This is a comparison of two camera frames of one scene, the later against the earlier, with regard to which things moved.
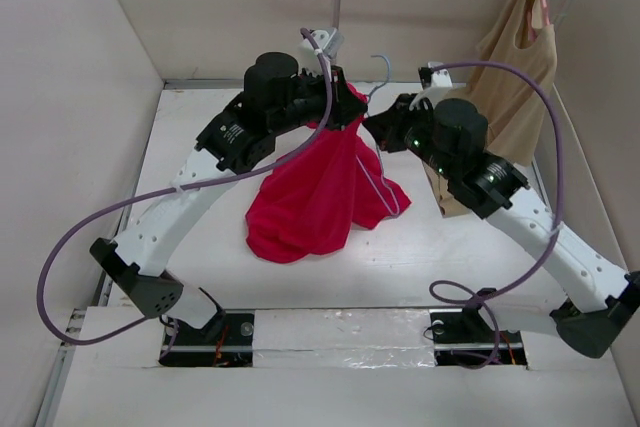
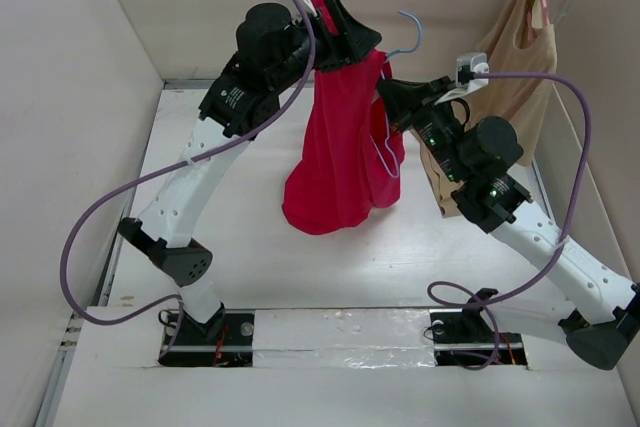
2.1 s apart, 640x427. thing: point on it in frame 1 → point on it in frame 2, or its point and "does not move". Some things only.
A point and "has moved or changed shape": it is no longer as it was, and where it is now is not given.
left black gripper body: x=307 y=107 → x=285 y=74
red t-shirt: x=308 y=204 has moved or changed shape
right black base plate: x=464 y=337 does not move
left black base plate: x=226 y=340 does not move
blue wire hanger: x=377 y=152 → x=387 y=146
